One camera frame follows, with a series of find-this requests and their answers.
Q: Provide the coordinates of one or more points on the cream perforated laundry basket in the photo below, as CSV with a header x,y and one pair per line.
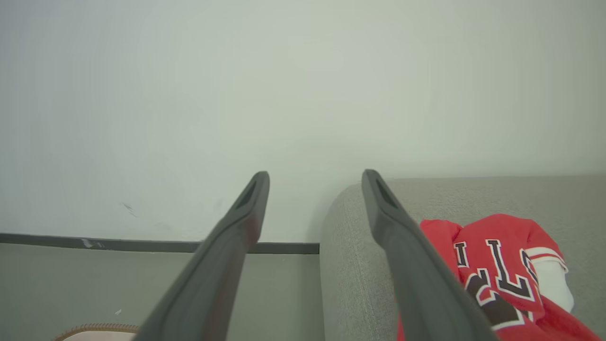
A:
x,y
99,334

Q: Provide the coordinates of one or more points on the grey fabric sofa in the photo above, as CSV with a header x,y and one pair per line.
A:
x,y
355,265

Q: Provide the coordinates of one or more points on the red and white jersey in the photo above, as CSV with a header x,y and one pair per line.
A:
x,y
497,229

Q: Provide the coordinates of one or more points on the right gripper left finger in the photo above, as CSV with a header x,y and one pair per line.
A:
x,y
208,284

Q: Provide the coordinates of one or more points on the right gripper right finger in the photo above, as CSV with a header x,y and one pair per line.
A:
x,y
421,284

